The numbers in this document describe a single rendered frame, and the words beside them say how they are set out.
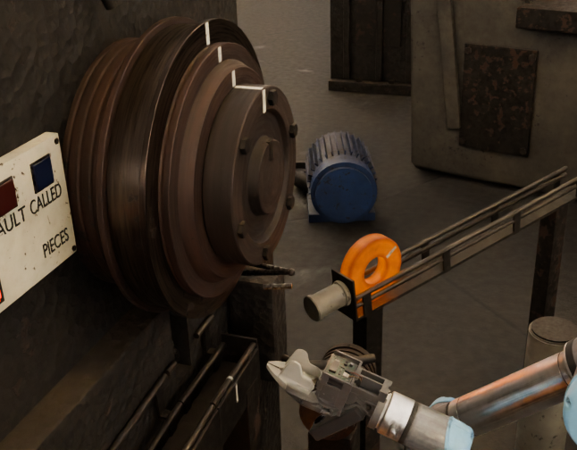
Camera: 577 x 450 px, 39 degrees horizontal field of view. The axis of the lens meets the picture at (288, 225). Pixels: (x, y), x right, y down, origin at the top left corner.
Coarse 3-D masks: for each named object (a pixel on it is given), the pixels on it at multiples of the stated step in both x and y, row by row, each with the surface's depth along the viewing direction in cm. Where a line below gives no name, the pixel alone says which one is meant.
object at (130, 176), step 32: (160, 32) 119; (192, 32) 115; (224, 32) 125; (160, 64) 112; (128, 96) 111; (160, 96) 108; (128, 128) 109; (160, 128) 109; (128, 160) 109; (128, 192) 109; (128, 224) 111; (128, 256) 114; (160, 256) 114; (160, 288) 115
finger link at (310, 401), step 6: (288, 390) 139; (294, 390) 139; (294, 396) 139; (300, 396) 138; (306, 396) 138; (312, 396) 138; (300, 402) 138; (306, 402) 137; (312, 402) 137; (318, 402) 138; (312, 408) 138; (318, 408) 137; (324, 408) 139
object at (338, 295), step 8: (336, 280) 180; (328, 288) 178; (336, 288) 177; (344, 288) 177; (312, 296) 175; (320, 296) 175; (328, 296) 176; (336, 296) 176; (344, 296) 177; (304, 304) 178; (312, 304) 175; (320, 304) 174; (328, 304) 175; (336, 304) 176; (344, 304) 178; (312, 312) 176; (320, 312) 174; (328, 312) 176; (320, 320) 176
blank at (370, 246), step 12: (360, 240) 179; (372, 240) 178; (384, 240) 180; (348, 252) 179; (360, 252) 177; (372, 252) 179; (384, 252) 182; (396, 252) 184; (348, 264) 178; (360, 264) 178; (384, 264) 184; (396, 264) 185; (348, 276) 178; (360, 276) 180; (372, 276) 186; (384, 276) 184; (360, 288) 181; (360, 300) 182; (372, 300) 185
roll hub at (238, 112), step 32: (256, 96) 118; (224, 128) 115; (256, 128) 123; (288, 128) 134; (224, 160) 114; (256, 160) 121; (288, 160) 136; (224, 192) 114; (256, 192) 122; (288, 192) 138; (224, 224) 116; (256, 224) 127; (224, 256) 123; (256, 256) 126
